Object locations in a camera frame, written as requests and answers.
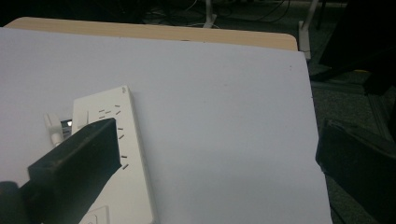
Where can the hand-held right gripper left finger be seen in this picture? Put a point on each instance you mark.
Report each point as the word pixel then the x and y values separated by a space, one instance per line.
pixel 77 161

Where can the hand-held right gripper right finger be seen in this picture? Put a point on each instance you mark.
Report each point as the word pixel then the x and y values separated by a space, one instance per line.
pixel 358 168

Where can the white plug adapter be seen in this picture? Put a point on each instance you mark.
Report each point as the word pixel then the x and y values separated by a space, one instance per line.
pixel 55 129

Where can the white power strip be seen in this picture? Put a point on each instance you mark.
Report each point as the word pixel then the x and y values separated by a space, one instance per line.
pixel 134 174

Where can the dark furniture base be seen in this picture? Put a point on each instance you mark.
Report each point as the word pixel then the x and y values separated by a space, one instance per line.
pixel 358 46

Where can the white metal stand leg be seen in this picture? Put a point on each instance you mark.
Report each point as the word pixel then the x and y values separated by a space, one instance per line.
pixel 306 34
pixel 210 15

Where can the white table cover sheet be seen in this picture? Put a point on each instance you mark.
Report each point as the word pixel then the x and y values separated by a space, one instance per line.
pixel 218 124

